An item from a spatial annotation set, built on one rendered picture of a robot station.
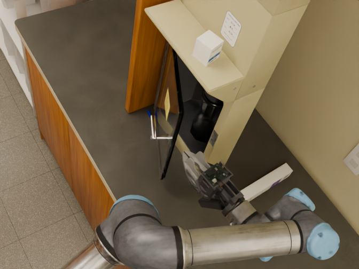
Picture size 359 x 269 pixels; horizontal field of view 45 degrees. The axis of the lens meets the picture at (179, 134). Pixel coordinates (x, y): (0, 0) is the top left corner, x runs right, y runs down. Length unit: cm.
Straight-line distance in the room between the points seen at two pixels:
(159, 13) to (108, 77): 64
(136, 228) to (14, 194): 172
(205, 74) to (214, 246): 43
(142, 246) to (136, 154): 73
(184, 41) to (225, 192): 41
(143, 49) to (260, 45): 51
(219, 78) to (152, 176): 58
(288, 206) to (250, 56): 38
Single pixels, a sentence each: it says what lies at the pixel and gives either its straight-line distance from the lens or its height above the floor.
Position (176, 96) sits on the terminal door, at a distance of 121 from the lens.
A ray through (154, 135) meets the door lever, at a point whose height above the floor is 121.
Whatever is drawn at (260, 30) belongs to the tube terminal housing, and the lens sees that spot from 104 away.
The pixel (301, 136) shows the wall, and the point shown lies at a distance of 174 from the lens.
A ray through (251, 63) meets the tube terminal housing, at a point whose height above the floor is 156.
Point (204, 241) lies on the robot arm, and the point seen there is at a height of 145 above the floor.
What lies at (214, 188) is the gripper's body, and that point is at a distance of 112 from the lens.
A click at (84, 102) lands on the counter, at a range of 172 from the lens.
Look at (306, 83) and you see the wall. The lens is 162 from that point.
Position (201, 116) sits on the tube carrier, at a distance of 148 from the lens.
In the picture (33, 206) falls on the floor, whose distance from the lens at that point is 255.
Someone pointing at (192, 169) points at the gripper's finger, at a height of 129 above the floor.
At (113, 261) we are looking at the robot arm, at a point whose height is 131.
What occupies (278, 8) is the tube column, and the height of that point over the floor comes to 173.
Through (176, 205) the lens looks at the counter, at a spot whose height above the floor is 94.
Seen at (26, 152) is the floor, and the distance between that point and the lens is 272.
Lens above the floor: 231
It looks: 55 degrees down
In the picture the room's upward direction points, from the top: 17 degrees clockwise
